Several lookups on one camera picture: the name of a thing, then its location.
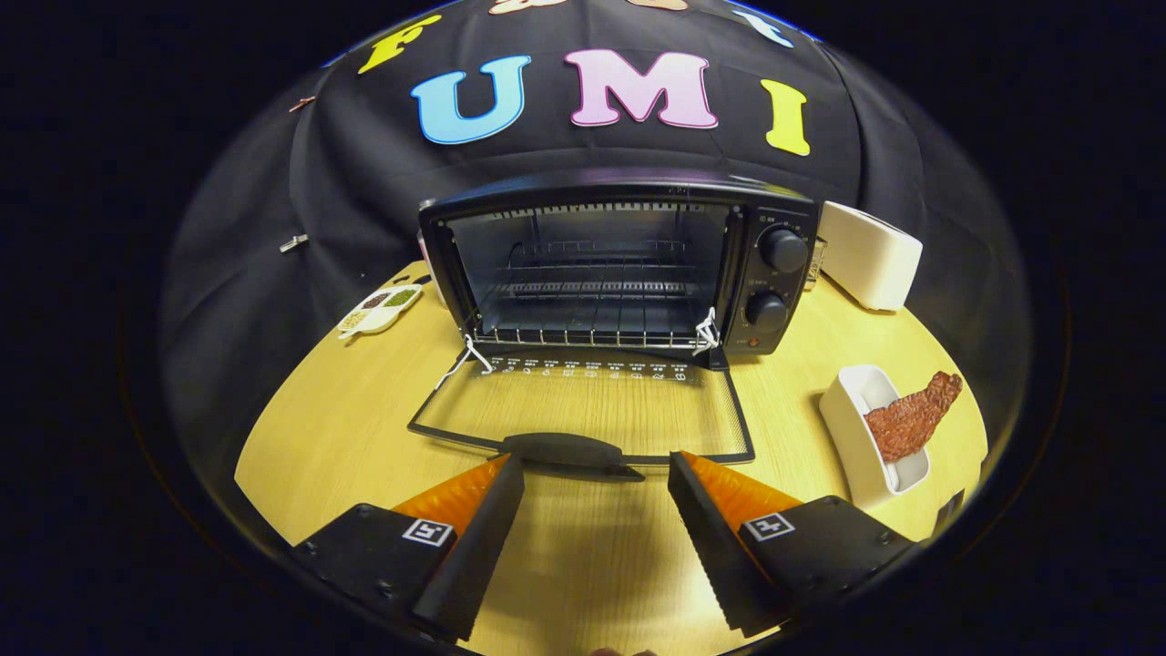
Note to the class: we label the white ribbed rectangular tray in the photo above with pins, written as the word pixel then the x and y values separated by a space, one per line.
pixel 852 428

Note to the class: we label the brown grilled meat slice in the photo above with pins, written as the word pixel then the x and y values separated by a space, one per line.
pixel 911 419

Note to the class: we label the clear jar of toothpicks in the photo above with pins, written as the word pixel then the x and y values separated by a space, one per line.
pixel 814 269

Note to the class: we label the white divided condiment dish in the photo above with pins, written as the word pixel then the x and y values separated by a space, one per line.
pixel 378 310

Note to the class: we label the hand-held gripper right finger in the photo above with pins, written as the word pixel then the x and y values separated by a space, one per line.
pixel 715 547

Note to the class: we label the black toaster oven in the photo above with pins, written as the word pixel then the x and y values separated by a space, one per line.
pixel 774 278

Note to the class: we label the pink clip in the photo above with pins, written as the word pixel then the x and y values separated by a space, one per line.
pixel 301 104

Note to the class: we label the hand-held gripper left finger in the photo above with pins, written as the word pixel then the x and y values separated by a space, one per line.
pixel 478 556

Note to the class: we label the white bread toaster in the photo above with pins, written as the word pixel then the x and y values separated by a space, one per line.
pixel 870 260

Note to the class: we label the black backdrop cloth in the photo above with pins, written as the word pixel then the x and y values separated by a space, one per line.
pixel 346 182

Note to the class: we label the silver metal clip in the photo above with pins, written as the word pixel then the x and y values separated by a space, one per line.
pixel 292 243

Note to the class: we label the dark flat object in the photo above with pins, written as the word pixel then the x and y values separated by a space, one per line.
pixel 949 515

